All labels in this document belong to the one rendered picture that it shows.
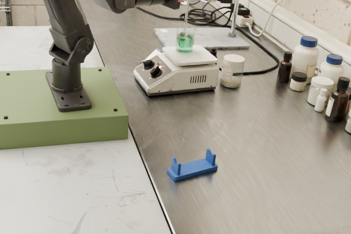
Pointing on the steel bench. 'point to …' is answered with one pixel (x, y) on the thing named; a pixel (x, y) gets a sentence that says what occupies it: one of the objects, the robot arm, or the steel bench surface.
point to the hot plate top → (202, 58)
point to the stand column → (236, 4)
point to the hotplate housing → (182, 78)
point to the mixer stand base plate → (204, 38)
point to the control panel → (151, 70)
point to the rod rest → (192, 167)
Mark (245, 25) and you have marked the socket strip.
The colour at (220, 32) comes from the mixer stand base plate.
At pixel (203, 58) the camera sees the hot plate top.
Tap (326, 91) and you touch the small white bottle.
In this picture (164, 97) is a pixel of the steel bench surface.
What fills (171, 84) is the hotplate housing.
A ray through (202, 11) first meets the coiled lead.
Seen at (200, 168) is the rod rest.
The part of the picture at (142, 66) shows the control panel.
